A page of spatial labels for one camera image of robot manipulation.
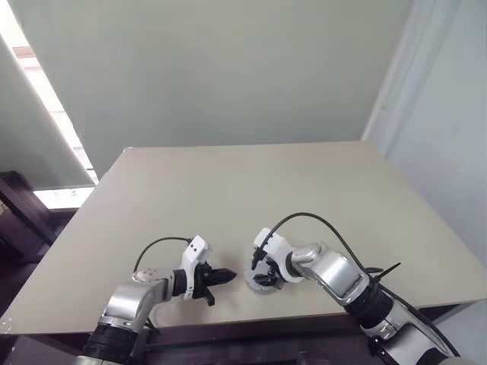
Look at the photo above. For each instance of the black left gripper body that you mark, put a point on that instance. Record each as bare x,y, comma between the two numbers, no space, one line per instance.
203,279

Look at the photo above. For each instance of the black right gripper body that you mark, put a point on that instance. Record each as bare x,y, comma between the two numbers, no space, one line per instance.
274,272

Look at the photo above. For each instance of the round grey motor housing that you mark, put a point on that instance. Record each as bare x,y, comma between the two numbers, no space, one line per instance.
262,290

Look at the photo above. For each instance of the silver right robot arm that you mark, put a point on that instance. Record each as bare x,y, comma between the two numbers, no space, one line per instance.
335,273

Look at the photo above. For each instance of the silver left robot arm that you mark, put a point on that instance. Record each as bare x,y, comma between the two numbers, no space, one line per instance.
129,304

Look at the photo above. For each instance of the dark wooden furniture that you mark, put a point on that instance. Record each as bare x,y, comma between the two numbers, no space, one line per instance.
23,220

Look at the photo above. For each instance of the grey roller blind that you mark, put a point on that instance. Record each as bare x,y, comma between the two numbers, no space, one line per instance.
34,144

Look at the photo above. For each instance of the bright window strip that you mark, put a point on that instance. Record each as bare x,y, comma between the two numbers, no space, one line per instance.
61,114

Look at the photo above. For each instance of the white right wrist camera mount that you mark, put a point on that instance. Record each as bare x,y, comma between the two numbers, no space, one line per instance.
279,247

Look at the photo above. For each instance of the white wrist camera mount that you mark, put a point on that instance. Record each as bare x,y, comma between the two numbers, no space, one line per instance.
194,252
279,247

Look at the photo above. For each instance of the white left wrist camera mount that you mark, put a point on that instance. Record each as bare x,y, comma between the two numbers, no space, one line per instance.
194,252

